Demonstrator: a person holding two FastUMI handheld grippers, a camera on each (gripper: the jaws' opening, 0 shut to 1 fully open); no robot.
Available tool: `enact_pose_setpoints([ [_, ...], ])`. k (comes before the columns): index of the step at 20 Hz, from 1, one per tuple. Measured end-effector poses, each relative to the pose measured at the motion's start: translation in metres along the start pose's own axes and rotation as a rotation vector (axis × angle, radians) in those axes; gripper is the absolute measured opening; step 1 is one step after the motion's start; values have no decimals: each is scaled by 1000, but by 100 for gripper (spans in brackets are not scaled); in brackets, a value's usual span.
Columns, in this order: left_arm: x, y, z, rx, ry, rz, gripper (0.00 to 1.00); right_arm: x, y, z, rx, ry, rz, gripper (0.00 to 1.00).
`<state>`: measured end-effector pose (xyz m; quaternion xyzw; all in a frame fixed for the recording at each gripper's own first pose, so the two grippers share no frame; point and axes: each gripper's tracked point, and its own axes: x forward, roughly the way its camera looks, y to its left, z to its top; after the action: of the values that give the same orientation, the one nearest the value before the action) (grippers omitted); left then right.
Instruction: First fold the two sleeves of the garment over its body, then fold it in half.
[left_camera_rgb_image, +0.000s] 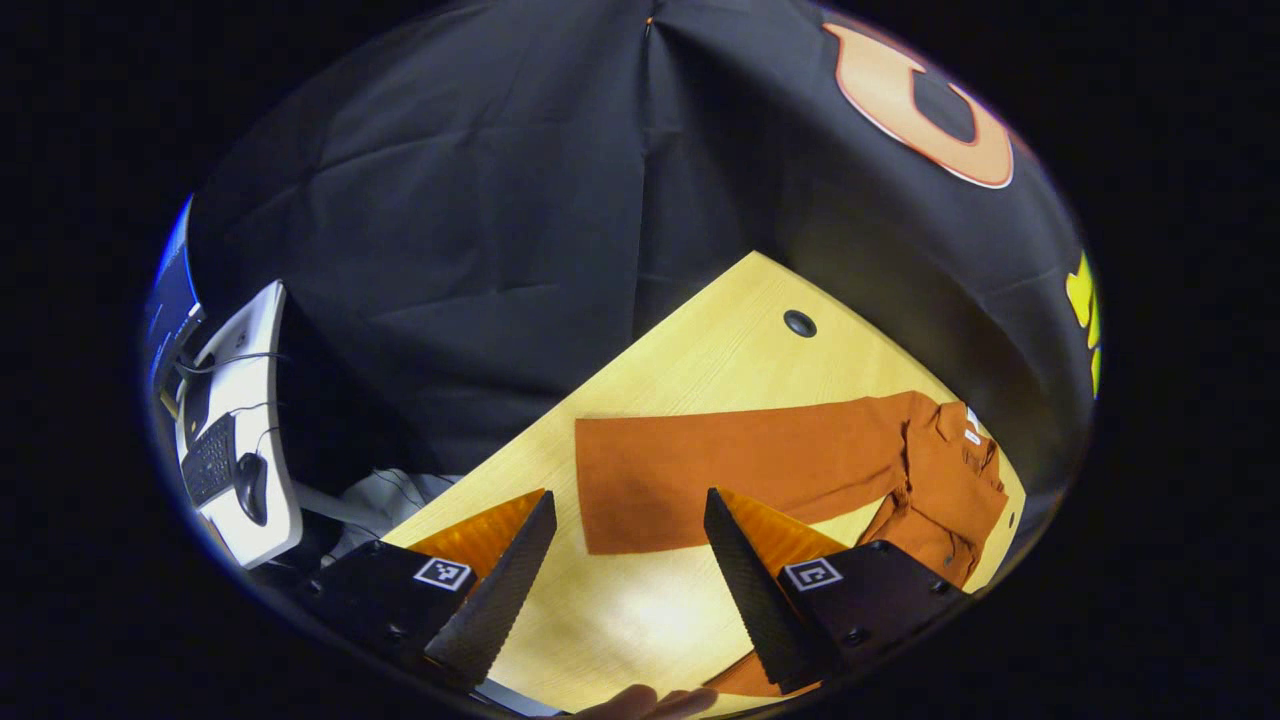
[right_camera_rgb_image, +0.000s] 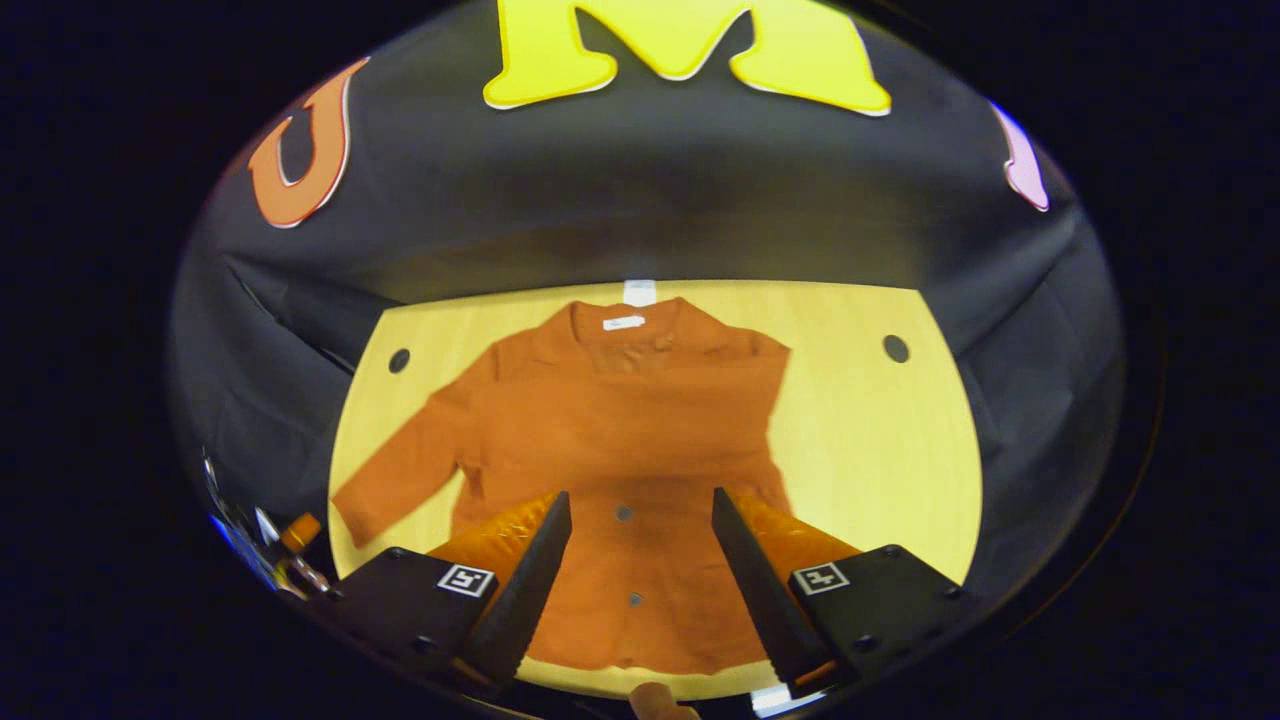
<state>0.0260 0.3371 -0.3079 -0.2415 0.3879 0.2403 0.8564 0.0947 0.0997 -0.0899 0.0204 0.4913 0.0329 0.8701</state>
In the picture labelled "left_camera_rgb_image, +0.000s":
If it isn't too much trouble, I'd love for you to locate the orange button shirt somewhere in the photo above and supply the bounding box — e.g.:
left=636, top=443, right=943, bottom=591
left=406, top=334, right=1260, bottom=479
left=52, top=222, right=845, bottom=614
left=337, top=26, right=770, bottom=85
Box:
left=574, top=390, right=1009, bottom=699

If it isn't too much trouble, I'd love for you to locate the black computer mouse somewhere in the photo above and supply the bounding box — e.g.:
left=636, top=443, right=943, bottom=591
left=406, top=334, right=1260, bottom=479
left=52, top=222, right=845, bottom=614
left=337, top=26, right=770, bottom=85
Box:
left=234, top=452, right=271, bottom=527

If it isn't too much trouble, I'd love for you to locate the black backdrop cloth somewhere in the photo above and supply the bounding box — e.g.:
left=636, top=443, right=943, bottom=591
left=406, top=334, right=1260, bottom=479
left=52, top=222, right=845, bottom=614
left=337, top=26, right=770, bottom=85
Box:
left=185, top=0, right=1101, bottom=501

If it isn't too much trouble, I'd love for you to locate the light grey cloth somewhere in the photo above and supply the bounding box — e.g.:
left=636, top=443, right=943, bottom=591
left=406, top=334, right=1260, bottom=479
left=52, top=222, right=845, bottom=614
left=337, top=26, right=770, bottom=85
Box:
left=330, top=468, right=461, bottom=561

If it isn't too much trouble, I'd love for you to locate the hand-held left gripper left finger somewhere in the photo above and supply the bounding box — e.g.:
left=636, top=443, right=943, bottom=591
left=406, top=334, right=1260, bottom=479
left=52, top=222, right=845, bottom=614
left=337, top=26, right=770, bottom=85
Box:
left=290, top=488, right=559, bottom=691

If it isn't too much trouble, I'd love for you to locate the thin black desk cable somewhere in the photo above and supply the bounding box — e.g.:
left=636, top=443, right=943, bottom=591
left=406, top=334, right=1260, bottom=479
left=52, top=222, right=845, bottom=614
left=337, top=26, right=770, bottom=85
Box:
left=178, top=350, right=291, bottom=376

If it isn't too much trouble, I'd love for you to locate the white side desk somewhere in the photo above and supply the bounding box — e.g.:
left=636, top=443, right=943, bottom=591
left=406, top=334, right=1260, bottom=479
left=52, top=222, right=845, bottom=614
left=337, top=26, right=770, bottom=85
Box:
left=175, top=280, right=304, bottom=569

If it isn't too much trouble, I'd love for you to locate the black keyboard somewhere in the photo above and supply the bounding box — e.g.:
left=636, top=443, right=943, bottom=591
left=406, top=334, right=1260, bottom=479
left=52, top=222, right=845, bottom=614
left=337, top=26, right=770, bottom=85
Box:
left=180, top=412, right=238, bottom=509

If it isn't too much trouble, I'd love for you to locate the computer monitor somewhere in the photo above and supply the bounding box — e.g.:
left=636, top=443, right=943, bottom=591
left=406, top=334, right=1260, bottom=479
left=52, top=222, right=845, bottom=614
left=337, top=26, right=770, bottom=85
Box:
left=143, top=195, right=206, bottom=401

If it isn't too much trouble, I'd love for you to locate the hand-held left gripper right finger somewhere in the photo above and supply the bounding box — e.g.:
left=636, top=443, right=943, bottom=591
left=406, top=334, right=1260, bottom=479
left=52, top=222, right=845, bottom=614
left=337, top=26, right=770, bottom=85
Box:
left=703, top=487, right=969, bottom=696

